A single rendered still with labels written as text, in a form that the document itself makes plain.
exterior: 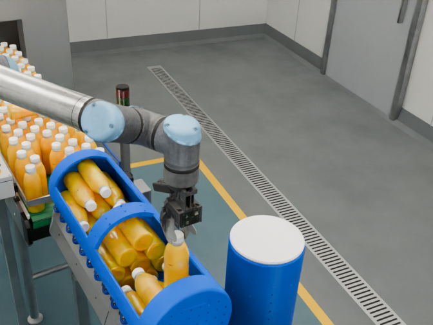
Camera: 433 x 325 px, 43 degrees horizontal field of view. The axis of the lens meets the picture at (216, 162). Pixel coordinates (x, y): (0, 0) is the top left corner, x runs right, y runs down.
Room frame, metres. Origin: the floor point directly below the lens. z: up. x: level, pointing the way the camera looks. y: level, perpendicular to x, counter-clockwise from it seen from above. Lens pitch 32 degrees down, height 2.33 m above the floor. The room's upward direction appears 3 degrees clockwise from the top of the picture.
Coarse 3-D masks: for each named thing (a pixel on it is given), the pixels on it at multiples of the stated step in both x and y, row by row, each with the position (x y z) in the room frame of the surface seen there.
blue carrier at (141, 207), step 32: (64, 160) 1.77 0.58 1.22; (96, 160) 1.85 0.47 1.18; (128, 192) 1.79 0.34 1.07; (96, 224) 1.42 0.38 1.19; (160, 224) 1.43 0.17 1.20; (96, 256) 1.34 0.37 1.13; (192, 256) 1.29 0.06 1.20; (192, 288) 1.12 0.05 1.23; (128, 320) 1.12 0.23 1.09; (160, 320) 1.04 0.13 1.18; (192, 320) 1.10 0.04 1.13; (224, 320) 1.16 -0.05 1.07
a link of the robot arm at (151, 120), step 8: (144, 112) 1.22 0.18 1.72; (152, 112) 1.25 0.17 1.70; (144, 120) 1.19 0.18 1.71; (152, 120) 1.21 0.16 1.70; (160, 120) 1.21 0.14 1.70; (144, 128) 1.18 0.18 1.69; (152, 128) 1.19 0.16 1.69; (144, 136) 1.18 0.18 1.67; (152, 136) 1.18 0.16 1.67; (144, 144) 1.19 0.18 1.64; (152, 144) 1.17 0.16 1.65
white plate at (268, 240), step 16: (240, 224) 1.67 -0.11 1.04; (256, 224) 1.67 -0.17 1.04; (272, 224) 1.68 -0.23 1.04; (288, 224) 1.68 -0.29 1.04; (240, 240) 1.58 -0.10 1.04; (256, 240) 1.58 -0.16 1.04; (272, 240) 1.59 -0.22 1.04; (288, 240) 1.59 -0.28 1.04; (304, 240) 1.60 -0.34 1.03; (256, 256) 1.49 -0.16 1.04; (272, 256) 1.50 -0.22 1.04; (288, 256) 1.50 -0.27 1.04
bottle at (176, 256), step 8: (168, 248) 1.19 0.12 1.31; (176, 248) 1.18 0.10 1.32; (184, 248) 1.19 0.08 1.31; (168, 256) 1.18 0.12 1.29; (176, 256) 1.17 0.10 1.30; (184, 256) 1.18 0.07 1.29; (168, 264) 1.17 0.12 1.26; (176, 264) 1.17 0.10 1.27; (184, 264) 1.18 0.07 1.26; (168, 272) 1.17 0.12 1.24; (176, 272) 1.17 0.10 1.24; (184, 272) 1.18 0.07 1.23; (168, 280) 1.17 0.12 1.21; (176, 280) 1.17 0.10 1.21
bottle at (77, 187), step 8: (64, 176) 1.77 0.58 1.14; (72, 176) 1.75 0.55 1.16; (80, 176) 1.77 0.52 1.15; (64, 184) 1.75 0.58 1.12; (72, 184) 1.71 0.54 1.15; (80, 184) 1.70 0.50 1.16; (72, 192) 1.68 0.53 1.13; (80, 192) 1.66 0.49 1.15; (88, 192) 1.66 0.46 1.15; (80, 200) 1.63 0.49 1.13; (88, 200) 1.63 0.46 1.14
